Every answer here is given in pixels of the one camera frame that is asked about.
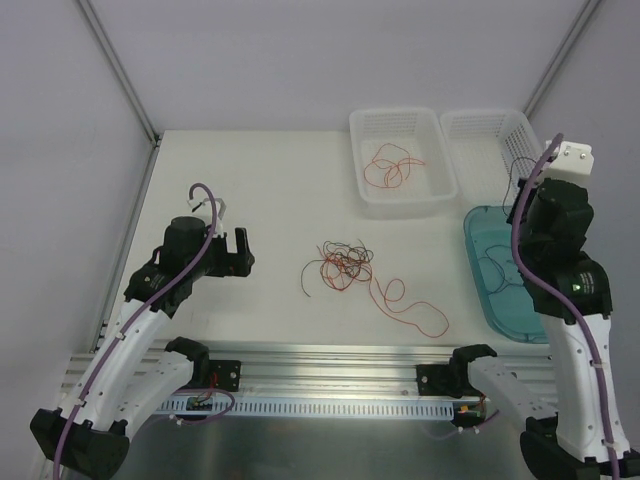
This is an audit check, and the thin purple cable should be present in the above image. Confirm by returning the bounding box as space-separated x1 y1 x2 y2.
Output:
484 244 531 296

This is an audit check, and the left aluminium frame post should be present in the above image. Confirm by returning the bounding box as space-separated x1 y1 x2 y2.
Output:
77 0 161 146

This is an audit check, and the right white perforated basket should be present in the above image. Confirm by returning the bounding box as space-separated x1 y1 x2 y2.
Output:
440 109 543 207

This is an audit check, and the single orange cable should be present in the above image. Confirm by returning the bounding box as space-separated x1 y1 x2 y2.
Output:
362 141 427 189

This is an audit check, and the white perforated basket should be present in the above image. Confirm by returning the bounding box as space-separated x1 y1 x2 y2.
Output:
440 109 543 207
349 107 458 220

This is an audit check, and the teal transparent plastic tub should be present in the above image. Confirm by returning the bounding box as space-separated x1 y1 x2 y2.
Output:
463 206 548 344

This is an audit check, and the aluminium frame post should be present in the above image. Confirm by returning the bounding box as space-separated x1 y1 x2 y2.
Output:
522 0 606 119
77 0 161 146

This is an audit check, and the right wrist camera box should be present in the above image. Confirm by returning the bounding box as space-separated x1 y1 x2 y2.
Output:
540 141 594 183

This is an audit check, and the orange cable bundle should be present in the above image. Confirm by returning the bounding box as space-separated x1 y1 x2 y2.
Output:
299 239 450 339

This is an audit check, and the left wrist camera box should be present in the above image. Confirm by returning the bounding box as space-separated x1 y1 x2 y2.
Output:
187 198 227 238

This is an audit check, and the white slotted cable duct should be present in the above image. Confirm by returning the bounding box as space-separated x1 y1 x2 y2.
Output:
156 395 454 421

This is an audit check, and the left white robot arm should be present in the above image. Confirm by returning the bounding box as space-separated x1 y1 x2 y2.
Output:
30 216 255 479

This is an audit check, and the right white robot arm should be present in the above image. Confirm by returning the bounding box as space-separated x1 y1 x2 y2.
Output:
448 179 639 479

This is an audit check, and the left white perforated basket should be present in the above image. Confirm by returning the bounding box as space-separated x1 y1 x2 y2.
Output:
349 107 458 220

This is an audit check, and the right aluminium frame post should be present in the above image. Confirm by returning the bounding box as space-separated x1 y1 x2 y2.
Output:
522 0 606 119

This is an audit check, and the aluminium mounting rail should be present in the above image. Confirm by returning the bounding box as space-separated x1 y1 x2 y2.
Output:
59 339 556 401

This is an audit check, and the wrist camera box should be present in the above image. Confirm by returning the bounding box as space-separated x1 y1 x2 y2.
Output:
187 198 227 238
540 141 594 183

